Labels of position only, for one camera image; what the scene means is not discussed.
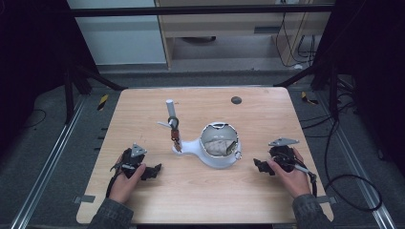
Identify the white cloth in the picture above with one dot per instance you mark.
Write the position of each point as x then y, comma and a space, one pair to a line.
216, 148

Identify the black metal stand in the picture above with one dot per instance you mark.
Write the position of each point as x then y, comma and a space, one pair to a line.
332, 92
68, 95

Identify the white cabinet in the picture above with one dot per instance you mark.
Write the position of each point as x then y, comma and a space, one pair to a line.
121, 38

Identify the black curtain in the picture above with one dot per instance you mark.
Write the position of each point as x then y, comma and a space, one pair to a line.
372, 47
31, 47

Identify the white stand with round tray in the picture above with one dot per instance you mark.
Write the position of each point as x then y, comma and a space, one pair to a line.
194, 148

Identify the person's left hand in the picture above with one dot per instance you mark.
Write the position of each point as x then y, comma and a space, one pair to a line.
124, 187

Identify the yellow black tape strip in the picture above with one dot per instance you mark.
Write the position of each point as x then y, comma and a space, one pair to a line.
102, 101
307, 98

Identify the grey round table cap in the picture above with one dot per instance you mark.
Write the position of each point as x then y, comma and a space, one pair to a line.
236, 100

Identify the person's right hand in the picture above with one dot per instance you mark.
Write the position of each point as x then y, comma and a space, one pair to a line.
296, 183

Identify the wooden desk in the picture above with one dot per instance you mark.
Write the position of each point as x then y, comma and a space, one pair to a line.
223, 28

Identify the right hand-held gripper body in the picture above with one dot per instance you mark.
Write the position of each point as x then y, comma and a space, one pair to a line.
283, 156

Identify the olive key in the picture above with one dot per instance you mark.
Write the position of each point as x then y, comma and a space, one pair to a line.
231, 147

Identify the metal floor rail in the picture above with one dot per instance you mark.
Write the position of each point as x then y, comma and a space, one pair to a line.
47, 162
356, 162

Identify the black horizontal bar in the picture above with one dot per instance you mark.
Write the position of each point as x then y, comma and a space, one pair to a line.
191, 11

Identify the grey table bracket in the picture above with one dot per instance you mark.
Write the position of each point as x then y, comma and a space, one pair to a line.
327, 200
84, 199

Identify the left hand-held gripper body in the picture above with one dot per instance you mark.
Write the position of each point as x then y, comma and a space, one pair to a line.
127, 159

